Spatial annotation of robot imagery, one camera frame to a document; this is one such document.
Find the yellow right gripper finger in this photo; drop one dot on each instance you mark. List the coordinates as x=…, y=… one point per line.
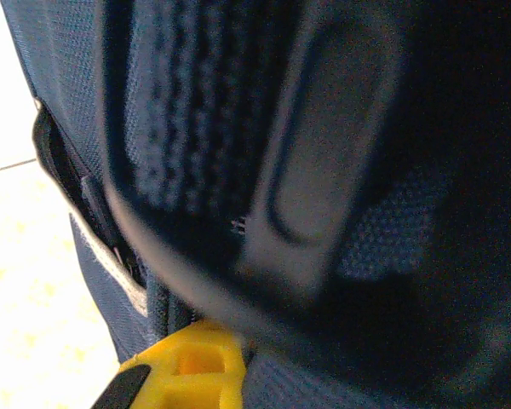
x=196, y=375

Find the navy blue backpack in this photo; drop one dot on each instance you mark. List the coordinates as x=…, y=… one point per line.
x=281, y=170

